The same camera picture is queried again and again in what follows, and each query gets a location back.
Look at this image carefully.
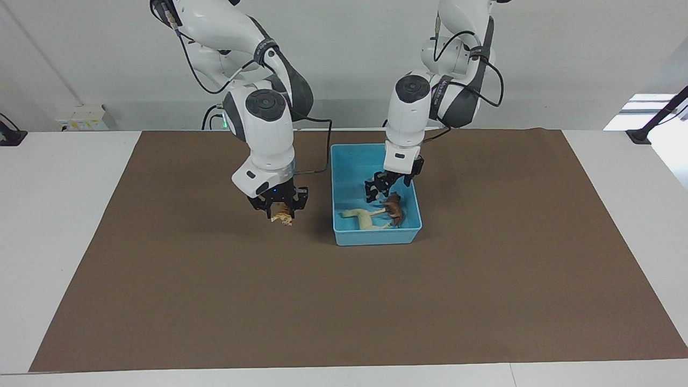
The brown toy lion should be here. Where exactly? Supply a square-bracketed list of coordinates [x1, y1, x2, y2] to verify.
[383, 192, 405, 227]

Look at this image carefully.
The cream toy horse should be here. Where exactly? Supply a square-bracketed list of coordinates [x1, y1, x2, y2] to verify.
[341, 208, 393, 232]

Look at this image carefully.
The blue plastic storage box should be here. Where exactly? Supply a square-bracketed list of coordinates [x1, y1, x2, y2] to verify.
[330, 142, 423, 247]

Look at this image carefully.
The brown table mat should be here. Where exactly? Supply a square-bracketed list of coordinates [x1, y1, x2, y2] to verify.
[30, 128, 688, 372]

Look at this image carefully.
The black clamp stand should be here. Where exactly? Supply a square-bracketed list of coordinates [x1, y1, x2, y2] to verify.
[626, 86, 688, 145]

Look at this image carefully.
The black table clamp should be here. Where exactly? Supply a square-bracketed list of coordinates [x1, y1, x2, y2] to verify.
[0, 113, 27, 147]

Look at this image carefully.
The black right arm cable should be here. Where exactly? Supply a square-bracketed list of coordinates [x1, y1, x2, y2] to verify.
[295, 116, 333, 175]

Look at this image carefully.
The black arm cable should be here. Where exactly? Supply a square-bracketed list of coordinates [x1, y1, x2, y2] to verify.
[434, 16, 505, 108]
[295, 116, 333, 175]

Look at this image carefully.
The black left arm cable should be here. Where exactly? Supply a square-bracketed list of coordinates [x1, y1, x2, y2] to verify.
[434, 16, 505, 108]

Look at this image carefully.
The white wall power box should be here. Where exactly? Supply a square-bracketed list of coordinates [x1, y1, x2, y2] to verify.
[56, 105, 116, 131]

